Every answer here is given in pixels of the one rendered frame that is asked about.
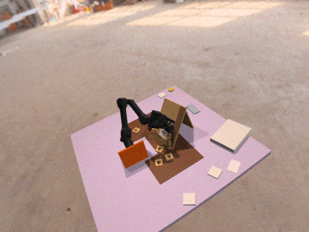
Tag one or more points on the grey flat rectangular tile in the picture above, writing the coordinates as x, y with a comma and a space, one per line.
193, 109

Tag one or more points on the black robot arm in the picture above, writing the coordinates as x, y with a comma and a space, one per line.
143, 118

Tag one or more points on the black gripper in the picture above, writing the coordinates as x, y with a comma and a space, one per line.
162, 125

